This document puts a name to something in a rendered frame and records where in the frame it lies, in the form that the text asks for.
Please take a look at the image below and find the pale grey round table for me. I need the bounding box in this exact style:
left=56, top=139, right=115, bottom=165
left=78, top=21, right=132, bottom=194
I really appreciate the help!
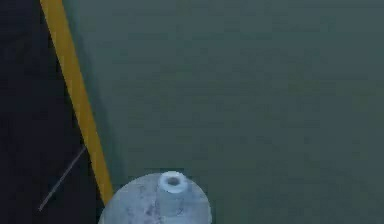
left=97, top=172, right=213, bottom=224

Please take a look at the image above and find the white toilet tissue roll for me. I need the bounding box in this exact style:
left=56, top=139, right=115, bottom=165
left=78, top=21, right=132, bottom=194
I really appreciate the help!
left=157, top=170, right=188, bottom=195

